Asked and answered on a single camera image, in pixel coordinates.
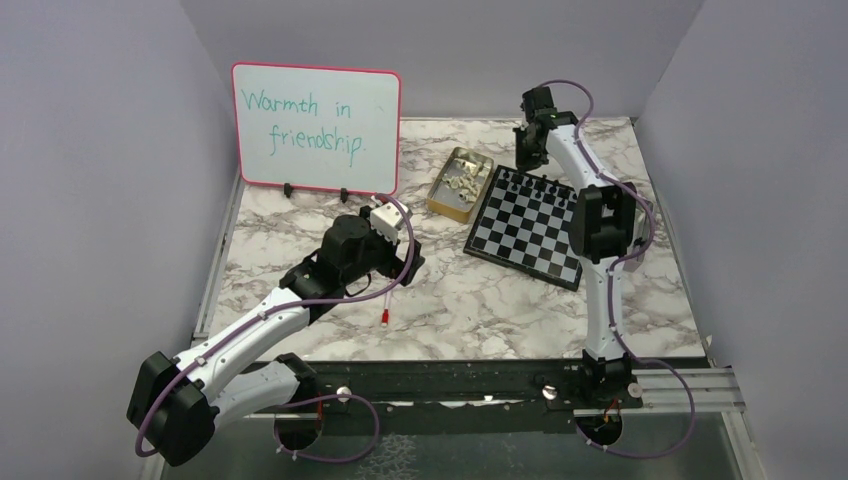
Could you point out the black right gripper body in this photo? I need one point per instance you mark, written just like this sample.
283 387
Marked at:
527 156

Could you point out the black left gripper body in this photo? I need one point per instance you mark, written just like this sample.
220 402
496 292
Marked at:
387 261

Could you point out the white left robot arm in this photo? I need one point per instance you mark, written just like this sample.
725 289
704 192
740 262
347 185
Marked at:
179 402

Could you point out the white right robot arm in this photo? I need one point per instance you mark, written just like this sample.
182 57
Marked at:
600 232

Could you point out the pile of white chess pieces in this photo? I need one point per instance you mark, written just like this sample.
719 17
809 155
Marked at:
462 177

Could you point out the white and red marker pen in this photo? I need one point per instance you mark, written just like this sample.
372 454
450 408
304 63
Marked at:
386 312

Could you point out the gold tin tray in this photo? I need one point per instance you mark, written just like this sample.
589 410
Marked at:
440 200

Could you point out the black and silver chessboard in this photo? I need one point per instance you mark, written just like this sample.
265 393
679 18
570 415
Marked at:
524 234

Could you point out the pink tin tray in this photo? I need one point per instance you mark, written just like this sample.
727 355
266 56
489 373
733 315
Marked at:
642 229

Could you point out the pink framed whiteboard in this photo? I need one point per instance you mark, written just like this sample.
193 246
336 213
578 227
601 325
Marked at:
318 128

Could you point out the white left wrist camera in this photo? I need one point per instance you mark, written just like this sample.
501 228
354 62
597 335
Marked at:
388 220

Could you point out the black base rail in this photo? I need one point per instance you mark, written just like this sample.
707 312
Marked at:
456 397

